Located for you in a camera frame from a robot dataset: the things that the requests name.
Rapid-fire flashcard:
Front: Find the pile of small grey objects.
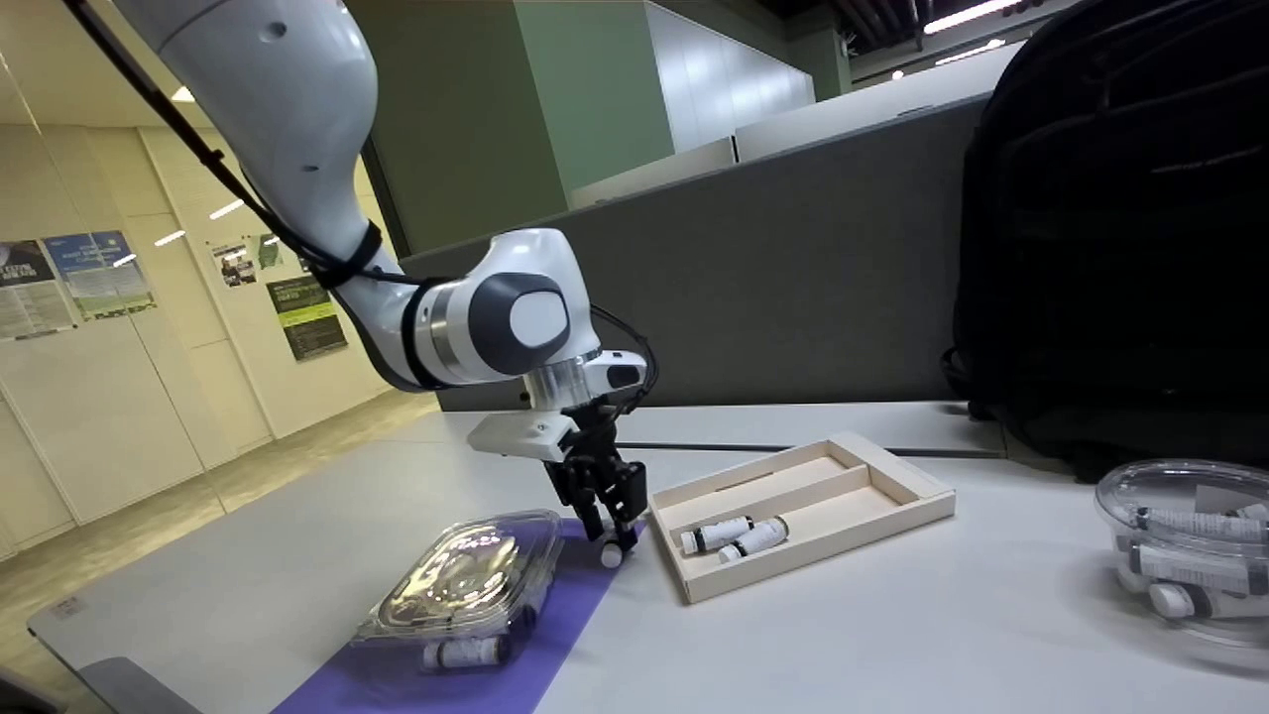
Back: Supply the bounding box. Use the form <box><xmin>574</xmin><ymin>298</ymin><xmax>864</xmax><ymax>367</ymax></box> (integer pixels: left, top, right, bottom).
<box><xmin>353</xmin><ymin>512</ymin><xmax>569</xmax><ymax>654</ymax></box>

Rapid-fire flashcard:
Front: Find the clear plastic bowl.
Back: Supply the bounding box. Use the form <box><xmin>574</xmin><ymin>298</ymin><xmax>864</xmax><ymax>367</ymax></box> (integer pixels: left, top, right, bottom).
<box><xmin>1092</xmin><ymin>457</ymin><xmax>1269</xmax><ymax>643</ymax></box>

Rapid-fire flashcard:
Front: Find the blue wall poster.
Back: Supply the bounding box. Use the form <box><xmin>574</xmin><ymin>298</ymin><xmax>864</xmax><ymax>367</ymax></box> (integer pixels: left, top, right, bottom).
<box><xmin>0</xmin><ymin>236</ymin><xmax>80</xmax><ymax>346</ymax></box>
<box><xmin>39</xmin><ymin>227</ymin><xmax>159</xmax><ymax>323</ymax></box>

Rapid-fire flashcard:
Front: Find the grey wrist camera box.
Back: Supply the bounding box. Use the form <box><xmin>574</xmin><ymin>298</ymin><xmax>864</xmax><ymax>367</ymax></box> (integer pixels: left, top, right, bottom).
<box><xmin>463</xmin><ymin>409</ymin><xmax>574</xmax><ymax>466</ymax></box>

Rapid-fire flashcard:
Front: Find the wooden two-compartment tray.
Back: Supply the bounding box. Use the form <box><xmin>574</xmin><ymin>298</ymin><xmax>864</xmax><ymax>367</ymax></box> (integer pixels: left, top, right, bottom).
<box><xmin>641</xmin><ymin>427</ymin><xmax>961</xmax><ymax>609</ymax></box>

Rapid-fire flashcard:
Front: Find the dark green wall poster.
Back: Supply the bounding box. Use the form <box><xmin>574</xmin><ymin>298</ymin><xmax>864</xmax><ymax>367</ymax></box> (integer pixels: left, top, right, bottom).
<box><xmin>266</xmin><ymin>269</ymin><xmax>353</xmax><ymax>363</ymax></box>

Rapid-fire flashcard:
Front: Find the black backpack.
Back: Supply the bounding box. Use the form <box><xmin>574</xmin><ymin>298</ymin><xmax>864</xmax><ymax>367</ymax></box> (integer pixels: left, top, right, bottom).
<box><xmin>942</xmin><ymin>0</ymin><xmax>1269</xmax><ymax>483</ymax></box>

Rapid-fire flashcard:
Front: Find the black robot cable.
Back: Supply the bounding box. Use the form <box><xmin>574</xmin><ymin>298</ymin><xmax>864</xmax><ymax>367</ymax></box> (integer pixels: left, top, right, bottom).
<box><xmin>59</xmin><ymin>0</ymin><xmax>389</xmax><ymax>292</ymax></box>

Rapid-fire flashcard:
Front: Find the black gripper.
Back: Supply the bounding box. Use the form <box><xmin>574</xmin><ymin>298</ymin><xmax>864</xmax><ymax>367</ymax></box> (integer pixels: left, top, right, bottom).
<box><xmin>545</xmin><ymin>397</ymin><xmax>656</xmax><ymax>555</ymax></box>

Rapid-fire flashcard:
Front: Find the green pillar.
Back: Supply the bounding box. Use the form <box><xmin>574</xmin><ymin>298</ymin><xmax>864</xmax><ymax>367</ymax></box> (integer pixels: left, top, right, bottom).
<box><xmin>344</xmin><ymin>0</ymin><xmax>681</xmax><ymax>259</ymax></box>

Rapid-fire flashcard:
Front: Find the small wall photo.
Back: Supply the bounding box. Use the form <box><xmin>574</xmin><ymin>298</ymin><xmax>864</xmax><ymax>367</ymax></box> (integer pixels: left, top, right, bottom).
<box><xmin>213</xmin><ymin>240</ymin><xmax>261</xmax><ymax>290</ymax></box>

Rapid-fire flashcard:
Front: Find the purple mat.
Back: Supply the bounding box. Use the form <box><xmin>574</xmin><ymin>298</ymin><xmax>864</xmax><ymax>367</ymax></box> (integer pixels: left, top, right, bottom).
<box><xmin>271</xmin><ymin>512</ymin><xmax>627</xmax><ymax>714</ymax></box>

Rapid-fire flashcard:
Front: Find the grey desk partition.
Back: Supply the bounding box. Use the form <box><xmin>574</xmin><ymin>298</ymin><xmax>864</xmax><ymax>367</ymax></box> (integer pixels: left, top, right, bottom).
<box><xmin>398</xmin><ymin>88</ymin><xmax>1013</xmax><ymax>409</ymax></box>

